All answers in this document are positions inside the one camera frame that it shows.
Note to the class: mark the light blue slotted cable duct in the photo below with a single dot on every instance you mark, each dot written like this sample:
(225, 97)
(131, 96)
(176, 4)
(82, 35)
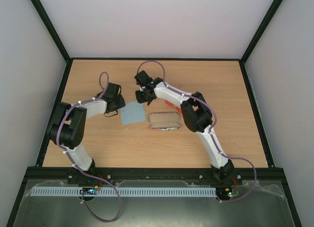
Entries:
(123, 192)

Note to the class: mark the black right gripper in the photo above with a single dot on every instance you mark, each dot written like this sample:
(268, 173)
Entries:
(143, 95)

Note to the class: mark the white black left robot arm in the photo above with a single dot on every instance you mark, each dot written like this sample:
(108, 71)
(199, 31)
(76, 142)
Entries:
(67, 126)

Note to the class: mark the stars and stripes glasses case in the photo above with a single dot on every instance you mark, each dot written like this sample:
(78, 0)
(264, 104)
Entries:
(160, 121)

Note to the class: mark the light blue cleaning cloth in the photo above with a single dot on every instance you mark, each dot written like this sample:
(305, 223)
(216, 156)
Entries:
(132, 113)

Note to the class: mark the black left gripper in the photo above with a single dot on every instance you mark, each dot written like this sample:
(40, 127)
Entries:
(122, 103)

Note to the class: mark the black frame post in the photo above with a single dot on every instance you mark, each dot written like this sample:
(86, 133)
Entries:
(261, 29)
(50, 28)

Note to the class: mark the black right frame post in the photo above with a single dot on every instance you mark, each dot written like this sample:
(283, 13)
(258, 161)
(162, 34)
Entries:
(261, 29)

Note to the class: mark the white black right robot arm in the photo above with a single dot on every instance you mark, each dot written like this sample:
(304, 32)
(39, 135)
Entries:
(197, 117)

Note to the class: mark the red sunglasses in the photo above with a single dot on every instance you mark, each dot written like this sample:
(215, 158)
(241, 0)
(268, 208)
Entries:
(173, 106)

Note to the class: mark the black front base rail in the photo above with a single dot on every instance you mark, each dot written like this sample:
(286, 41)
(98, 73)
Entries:
(203, 176)

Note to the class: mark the black left frame post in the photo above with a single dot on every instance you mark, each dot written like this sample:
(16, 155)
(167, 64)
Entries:
(50, 28)

